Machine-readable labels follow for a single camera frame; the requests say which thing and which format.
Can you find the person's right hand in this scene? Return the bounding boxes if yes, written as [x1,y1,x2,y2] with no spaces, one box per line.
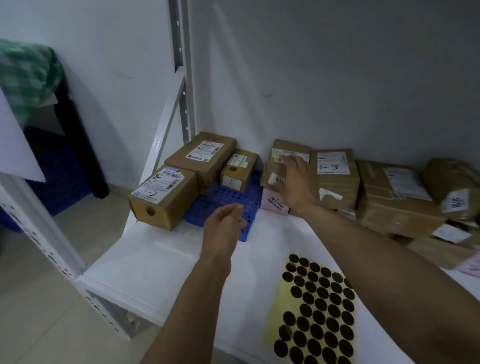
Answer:
[275,155,320,217]

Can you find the person's left hand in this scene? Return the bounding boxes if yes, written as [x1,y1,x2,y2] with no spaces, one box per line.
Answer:
[201,203,248,262]

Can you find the person's right forearm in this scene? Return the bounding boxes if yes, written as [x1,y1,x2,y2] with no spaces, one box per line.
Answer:
[300,204,480,364]

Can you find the person's left forearm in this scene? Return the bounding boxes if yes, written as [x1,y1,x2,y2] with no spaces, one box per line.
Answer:
[140,255,234,364]

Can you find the brown padded envelope parcel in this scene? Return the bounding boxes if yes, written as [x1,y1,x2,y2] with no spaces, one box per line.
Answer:
[260,160,290,191]

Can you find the blue plastic grid tray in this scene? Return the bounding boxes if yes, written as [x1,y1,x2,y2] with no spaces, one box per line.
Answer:
[184,170,263,243]

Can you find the flat cardboard box, yellow label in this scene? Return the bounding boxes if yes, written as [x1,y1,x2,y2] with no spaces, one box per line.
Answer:
[270,139,312,166]

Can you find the small cardboard box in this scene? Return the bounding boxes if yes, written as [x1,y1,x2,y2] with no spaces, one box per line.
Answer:
[220,149,260,193]

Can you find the cardboard box, handwritten white label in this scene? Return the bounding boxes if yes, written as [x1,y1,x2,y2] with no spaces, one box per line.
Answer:
[310,149,361,211]

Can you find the wide cardboard box, red-striped label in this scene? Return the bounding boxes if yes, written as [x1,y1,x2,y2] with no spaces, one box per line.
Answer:
[164,131,237,196]

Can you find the long cardboard box, handwritten label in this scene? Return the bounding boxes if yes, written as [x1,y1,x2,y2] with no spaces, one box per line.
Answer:
[128,165,199,232]

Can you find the large taped cardboard box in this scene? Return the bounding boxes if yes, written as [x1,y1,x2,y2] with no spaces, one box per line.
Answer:
[355,160,448,239]

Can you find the yellow sheet of brown stickers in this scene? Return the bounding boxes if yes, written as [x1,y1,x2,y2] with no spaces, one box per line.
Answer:
[262,254,357,364]

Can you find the white metal diagonal brace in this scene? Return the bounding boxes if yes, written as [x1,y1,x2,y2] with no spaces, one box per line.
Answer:
[139,75,187,185]

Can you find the white metal shelf upright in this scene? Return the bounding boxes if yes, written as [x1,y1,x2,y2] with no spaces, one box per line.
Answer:
[167,0,196,146]

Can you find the flat brown envelope parcel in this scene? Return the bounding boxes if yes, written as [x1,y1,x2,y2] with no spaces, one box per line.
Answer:
[407,224,480,270]

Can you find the brown plastic-wrapped parcel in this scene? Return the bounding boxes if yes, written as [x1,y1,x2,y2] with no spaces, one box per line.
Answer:
[421,158,480,223]

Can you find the blue plastic crate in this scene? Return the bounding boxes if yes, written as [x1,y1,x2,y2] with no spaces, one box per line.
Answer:
[0,127,92,234]

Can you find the pink bag parcel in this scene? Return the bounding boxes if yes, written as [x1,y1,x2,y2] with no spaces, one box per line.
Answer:
[457,248,480,278]

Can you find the white paper sheet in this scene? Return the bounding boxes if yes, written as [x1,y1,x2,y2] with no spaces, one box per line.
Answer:
[0,87,46,184]

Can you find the green checked cloth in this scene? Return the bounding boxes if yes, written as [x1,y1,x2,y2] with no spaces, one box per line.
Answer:
[0,39,65,129]

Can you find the white perforated shelf frame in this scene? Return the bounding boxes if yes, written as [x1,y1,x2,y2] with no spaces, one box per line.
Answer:
[0,172,136,341]

